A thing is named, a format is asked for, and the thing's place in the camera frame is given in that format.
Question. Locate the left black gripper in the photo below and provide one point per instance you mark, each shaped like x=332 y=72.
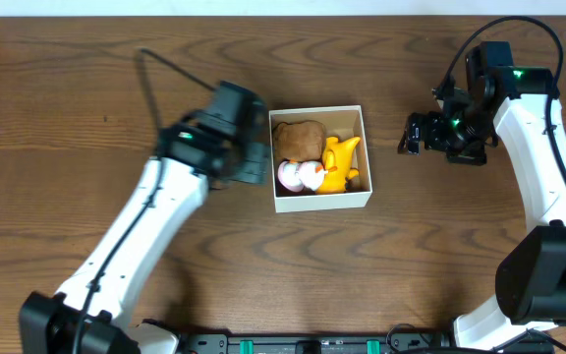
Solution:
x=254 y=160

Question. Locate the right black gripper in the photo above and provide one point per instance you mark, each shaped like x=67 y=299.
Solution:
x=434 y=122

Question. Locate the brown plush toy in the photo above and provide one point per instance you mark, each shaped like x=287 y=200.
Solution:
x=299 y=142

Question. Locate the pink white snail toy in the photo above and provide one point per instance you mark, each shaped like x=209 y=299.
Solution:
x=296 y=176

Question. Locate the yellow rubber duck toy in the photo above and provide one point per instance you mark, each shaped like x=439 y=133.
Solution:
x=337 y=160

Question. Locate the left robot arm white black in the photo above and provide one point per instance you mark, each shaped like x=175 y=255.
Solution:
x=91 y=311

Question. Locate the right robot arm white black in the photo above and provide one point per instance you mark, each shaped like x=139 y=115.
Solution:
x=519 y=107

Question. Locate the white cardboard box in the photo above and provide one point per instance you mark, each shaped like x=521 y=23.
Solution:
x=344 y=122

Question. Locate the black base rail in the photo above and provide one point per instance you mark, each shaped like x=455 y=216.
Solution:
x=312 y=344

